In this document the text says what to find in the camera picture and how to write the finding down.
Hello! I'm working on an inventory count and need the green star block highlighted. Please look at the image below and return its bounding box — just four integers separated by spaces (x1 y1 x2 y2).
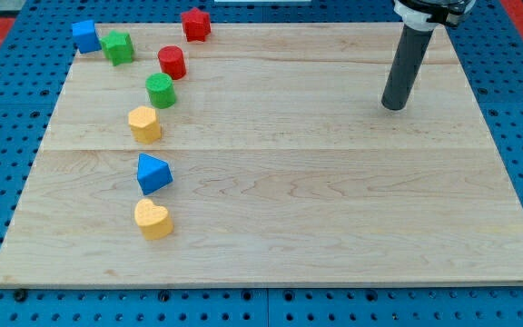
100 30 134 66

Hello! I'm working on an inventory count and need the yellow heart block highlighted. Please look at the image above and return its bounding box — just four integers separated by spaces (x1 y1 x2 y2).
133 199 174 241

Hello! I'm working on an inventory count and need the green cylinder block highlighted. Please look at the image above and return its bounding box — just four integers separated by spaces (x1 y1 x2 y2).
145 73 177 109

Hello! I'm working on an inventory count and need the blue triangle block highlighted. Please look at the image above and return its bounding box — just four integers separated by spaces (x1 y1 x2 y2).
137 153 173 195

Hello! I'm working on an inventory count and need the red star block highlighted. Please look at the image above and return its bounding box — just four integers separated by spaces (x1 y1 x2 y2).
181 7 211 42

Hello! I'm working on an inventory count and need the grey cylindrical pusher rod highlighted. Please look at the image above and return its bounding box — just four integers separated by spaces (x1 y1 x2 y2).
381 25 433 111

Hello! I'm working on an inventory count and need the yellow hexagon block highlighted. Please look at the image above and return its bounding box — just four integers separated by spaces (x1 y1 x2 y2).
128 106 162 144

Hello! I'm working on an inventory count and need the white black robot arm flange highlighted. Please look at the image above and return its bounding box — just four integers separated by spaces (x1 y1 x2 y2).
393 0 477 32

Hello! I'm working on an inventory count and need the light wooden board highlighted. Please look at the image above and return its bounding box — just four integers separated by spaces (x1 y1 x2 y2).
0 23 523 289

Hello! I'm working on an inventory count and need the red cylinder block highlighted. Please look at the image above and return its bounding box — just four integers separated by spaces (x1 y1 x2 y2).
157 45 186 80

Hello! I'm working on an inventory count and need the blue cube block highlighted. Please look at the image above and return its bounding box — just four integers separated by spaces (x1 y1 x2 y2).
72 20 102 54

